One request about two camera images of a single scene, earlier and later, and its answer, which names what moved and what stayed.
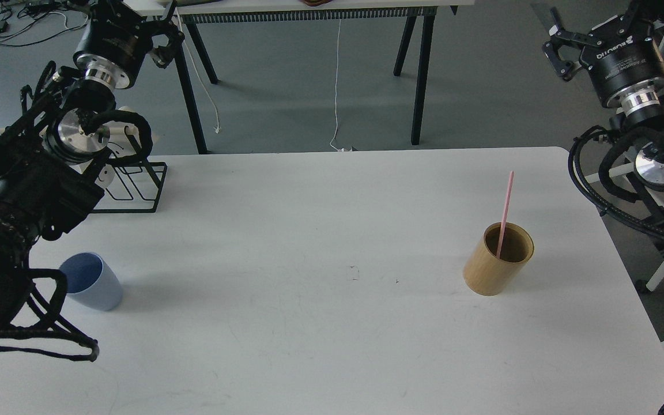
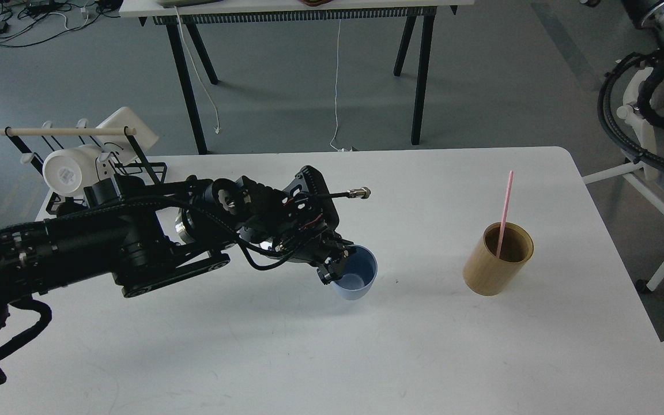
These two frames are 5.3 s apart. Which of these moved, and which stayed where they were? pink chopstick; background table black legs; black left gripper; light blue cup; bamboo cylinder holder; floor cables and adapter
Moved: black left gripper; light blue cup
Stayed: background table black legs; bamboo cylinder holder; floor cables and adapter; pink chopstick
